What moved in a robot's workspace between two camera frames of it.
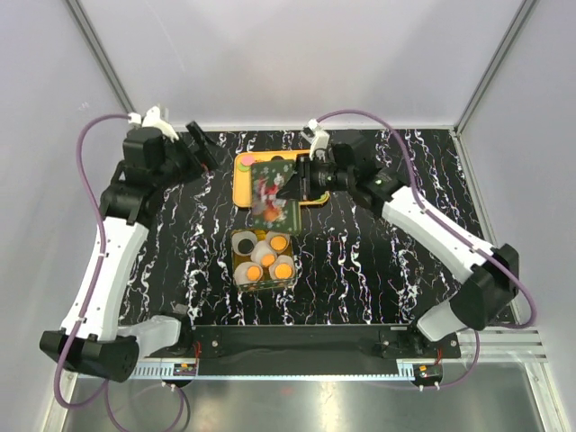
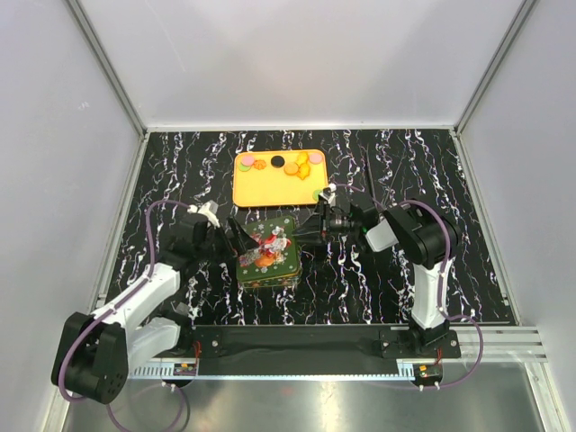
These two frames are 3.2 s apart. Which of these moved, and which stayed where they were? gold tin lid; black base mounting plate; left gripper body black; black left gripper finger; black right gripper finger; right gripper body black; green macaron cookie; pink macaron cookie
Moved: right gripper body black; black left gripper finger; black right gripper finger; gold tin lid; left gripper body black
Stayed: black base mounting plate; pink macaron cookie; green macaron cookie
